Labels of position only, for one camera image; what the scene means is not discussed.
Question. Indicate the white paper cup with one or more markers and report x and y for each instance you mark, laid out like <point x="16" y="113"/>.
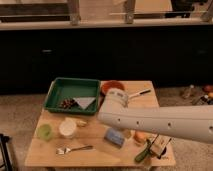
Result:
<point x="68" y="128"/>

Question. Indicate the small cardboard box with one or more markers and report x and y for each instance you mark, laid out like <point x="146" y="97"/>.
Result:
<point x="159" y="145"/>

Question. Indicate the green cucumber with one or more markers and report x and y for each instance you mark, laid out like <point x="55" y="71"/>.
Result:
<point x="142" y="155"/>

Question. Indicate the green plastic cup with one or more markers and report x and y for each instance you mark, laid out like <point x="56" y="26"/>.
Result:
<point x="44" y="132"/>

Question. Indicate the orange red apple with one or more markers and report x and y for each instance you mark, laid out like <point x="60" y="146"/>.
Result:
<point x="140" y="137"/>

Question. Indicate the blue sponge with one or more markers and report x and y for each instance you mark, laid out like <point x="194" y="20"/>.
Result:
<point x="114" y="136"/>

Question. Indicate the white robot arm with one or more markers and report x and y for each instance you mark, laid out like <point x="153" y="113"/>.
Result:
<point x="185" y="122"/>

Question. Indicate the green plastic tray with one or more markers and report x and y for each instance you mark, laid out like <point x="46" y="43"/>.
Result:
<point x="71" y="88"/>

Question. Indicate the grey folded cloth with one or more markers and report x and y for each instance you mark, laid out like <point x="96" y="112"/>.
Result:
<point x="84" y="102"/>

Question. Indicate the black stand at left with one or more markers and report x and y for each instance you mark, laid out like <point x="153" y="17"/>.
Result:
<point x="7" y="163"/>

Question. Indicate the orange bowl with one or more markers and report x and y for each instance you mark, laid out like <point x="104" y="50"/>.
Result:
<point x="111" y="84"/>

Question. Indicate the silver fork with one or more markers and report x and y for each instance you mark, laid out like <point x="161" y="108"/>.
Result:
<point x="62" y="151"/>

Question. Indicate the yellow banana piece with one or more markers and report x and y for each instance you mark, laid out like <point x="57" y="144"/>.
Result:
<point x="79" y="122"/>

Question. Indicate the wooden table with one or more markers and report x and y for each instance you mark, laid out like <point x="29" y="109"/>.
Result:
<point x="42" y="154"/>

